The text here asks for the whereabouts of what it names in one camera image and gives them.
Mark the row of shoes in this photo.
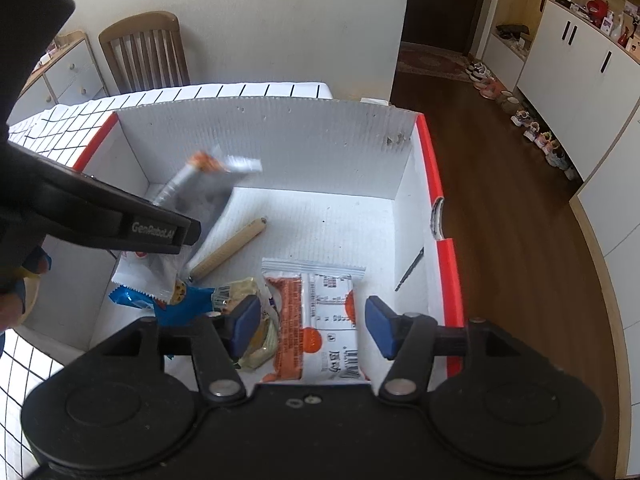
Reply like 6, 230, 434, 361
467, 60, 582, 182

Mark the person's left forearm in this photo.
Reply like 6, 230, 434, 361
0, 245, 52, 334

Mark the white lower cabinet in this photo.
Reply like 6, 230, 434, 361
515, 0, 640, 182

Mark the blue snack packet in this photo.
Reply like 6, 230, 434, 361
108, 284, 217, 332

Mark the clear egg yolk pastry packet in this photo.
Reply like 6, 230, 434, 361
212, 276, 282, 372

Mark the black and white checked tablecloth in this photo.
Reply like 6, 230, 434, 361
0, 81, 334, 467

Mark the wooden stick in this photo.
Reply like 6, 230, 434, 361
187, 215, 269, 282

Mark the red cardboard box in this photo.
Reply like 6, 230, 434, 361
20, 97, 464, 382

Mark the dark entrance door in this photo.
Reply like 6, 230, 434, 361
400, 0, 494, 57

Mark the orange and white snack packet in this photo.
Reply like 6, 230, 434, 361
261, 258, 369, 384

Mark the black screw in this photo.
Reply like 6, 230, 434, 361
394, 246, 425, 292

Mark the wooden chair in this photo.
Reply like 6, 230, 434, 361
98, 12, 191, 96

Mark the red and silver snack packet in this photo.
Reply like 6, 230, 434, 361
151, 147, 264, 233

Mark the white cabinet with stickers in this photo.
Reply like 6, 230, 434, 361
569, 109, 640, 480

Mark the patterned door rug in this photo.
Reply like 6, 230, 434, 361
396, 41, 477, 82

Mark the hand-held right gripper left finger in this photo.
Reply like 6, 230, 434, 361
97, 295, 262, 405

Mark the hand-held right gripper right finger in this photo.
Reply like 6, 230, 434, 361
365, 296, 551, 405

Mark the white side cabinet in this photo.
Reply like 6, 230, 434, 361
19, 30, 109, 112

